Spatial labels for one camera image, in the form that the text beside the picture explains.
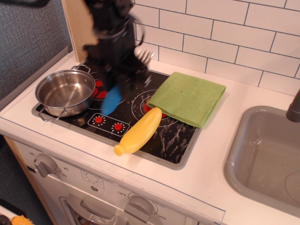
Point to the green folded cloth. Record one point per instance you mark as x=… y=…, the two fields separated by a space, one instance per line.
x=188 y=99

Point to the grey oven door handle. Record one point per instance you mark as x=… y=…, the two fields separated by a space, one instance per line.
x=87 y=213

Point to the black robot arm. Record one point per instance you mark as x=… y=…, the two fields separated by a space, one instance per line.
x=112 y=17

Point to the grey oven knob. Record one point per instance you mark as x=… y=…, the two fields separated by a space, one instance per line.
x=139 y=208
x=45 y=165

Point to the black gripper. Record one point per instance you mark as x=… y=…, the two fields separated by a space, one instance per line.
x=116 y=55

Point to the orange fuzzy object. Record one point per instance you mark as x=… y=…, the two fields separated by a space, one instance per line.
x=21 y=220

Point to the blue handled metal fork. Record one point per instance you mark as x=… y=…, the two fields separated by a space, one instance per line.
x=114 y=96

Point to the grey right oven knob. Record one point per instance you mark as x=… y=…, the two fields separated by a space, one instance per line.
x=139 y=208

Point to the grey left oven knob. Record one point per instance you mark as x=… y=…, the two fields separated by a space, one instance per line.
x=45 y=165

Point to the black toy stovetop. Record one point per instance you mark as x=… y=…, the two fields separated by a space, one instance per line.
x=171 y=144

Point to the yellow plastic banana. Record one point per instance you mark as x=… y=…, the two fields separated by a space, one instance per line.
x=140 y=133

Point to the grey faucet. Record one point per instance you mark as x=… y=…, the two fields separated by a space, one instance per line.
x=293 y=112

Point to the grey plastic sink basin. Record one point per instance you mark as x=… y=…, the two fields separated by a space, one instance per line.
x=263 y=163

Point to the stainless steel pot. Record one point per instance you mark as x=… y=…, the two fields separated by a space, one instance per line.
x=65 y=93

